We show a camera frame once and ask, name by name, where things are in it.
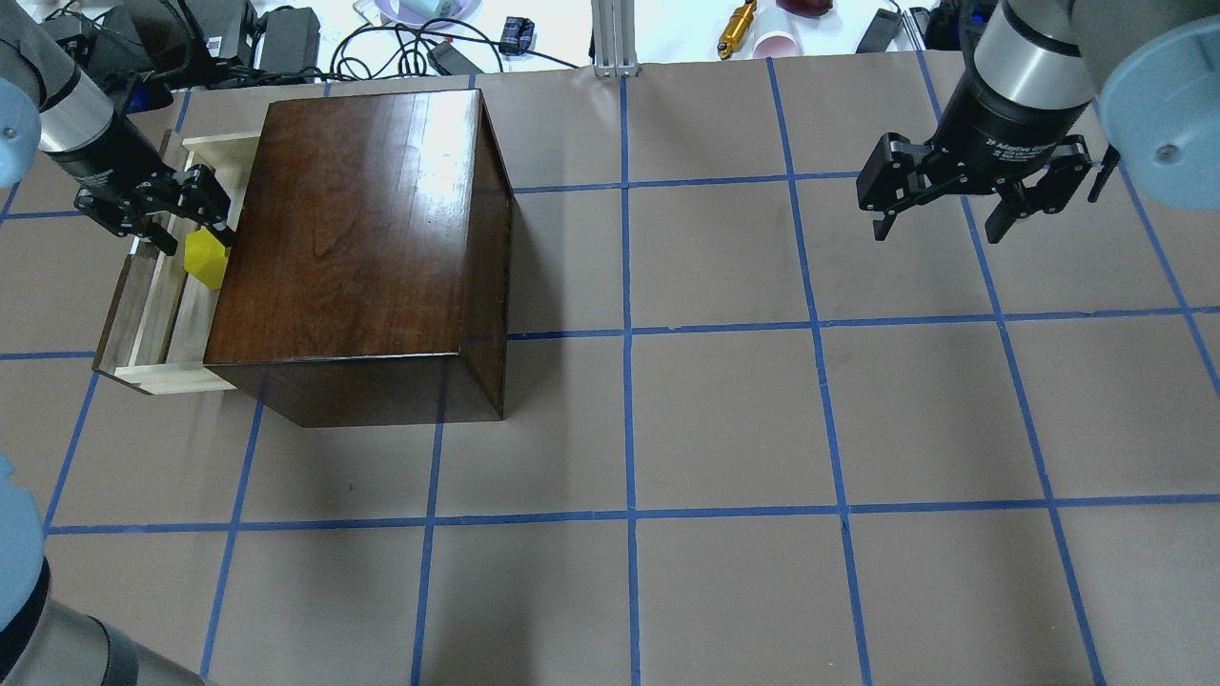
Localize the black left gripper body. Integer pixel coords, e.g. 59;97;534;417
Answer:
48;114;206;239

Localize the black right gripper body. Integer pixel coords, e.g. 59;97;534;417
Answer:
855;92;1104;218

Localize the yellow block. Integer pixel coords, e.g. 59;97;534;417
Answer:
183;229;231;292

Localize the light wood drawer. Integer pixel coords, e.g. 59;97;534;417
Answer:
92;131;261;395

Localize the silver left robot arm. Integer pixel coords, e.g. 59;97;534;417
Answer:
1;1;235;685

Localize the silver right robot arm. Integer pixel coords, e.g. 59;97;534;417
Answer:
856;1;1219;244

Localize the dark wooden drawer cabinet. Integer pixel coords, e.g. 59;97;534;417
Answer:
203;90;519;427

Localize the black power adapter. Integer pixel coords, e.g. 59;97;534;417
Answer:
856;9;903;52

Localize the black power brick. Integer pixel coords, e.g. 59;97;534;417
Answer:
256;6;321;74

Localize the pink mug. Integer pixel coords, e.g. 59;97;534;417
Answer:
750;28;804;59

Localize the red mango fruit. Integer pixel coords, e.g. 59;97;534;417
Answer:
775;0;834;20

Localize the gold metal tool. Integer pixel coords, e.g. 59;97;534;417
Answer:
716;0;758;61

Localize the lavender plate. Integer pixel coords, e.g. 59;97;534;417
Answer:
375;0;483;27

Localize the aluminium frame post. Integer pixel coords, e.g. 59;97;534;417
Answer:
590;0;641;79

